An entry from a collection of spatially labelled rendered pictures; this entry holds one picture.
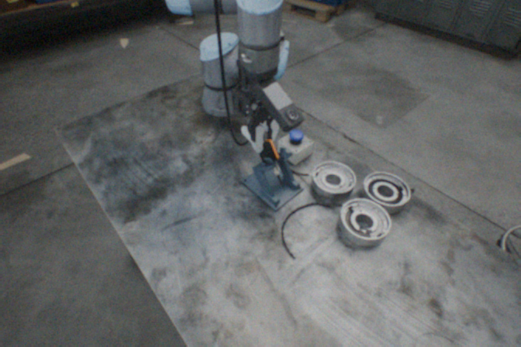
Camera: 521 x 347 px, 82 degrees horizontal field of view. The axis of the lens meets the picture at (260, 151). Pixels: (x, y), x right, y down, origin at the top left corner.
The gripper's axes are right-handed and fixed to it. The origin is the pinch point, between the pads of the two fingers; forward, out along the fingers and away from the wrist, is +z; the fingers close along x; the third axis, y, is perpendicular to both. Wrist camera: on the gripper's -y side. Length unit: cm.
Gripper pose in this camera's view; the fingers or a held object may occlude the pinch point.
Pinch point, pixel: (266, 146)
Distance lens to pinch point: 70.5
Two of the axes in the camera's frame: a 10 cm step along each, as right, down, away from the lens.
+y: -6.8, -5.0, 5.4
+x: -7.3, 4.6, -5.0
